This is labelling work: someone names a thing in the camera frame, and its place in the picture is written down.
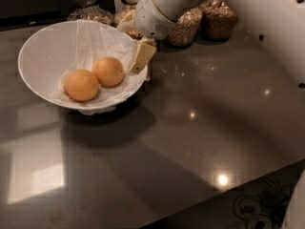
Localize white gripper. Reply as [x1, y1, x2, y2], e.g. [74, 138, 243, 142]
[116, 0, 176, 74]

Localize orange fruit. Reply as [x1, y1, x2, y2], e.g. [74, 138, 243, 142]
[92, 56, 125, 87]
[64, 69, 99, 102]

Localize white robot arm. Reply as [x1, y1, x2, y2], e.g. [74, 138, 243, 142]
[126, 0, 305, 229]

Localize white bowl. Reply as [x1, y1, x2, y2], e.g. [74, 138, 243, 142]
[17, 19, 149, 112]

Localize white plastic liner sheet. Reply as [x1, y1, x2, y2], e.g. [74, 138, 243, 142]
[51, 21, 148, 115]

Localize glass jar pale grains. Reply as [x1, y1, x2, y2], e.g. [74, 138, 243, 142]
[165, 7, 202, 48]

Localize glass jar far left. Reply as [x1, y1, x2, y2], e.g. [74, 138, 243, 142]
[68, 0, 112, 26]

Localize glass jar brown grains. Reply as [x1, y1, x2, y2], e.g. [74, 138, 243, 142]
[199, 0, 238, 41]

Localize dark cabinet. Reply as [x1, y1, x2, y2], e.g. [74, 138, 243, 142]
[0, 0, 115, 29]

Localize black cables on floor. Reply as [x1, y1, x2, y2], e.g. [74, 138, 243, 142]
[233, 176, 298, 229]

